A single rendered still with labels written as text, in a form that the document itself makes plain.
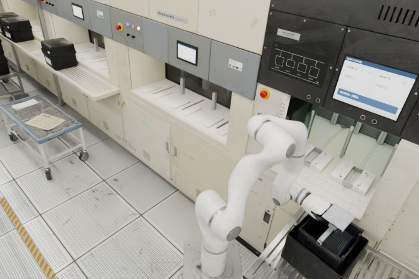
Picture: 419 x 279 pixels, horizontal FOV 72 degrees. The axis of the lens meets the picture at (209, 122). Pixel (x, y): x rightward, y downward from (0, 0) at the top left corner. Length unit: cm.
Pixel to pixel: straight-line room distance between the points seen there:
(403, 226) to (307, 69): 89
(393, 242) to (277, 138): 97
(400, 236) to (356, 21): 106
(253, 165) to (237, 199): 15
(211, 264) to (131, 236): 129
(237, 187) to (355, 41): 80
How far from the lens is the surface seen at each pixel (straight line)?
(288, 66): 158
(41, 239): 280
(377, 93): 146
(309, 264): 154
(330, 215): 145
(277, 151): 107
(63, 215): 291
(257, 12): 164
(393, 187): 158
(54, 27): 401
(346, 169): 207
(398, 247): 185
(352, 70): 146
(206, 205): 122
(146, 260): 248
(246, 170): 113
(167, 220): 268
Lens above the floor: 208
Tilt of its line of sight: 32 degrees down
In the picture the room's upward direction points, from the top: 4 degrees clockwise
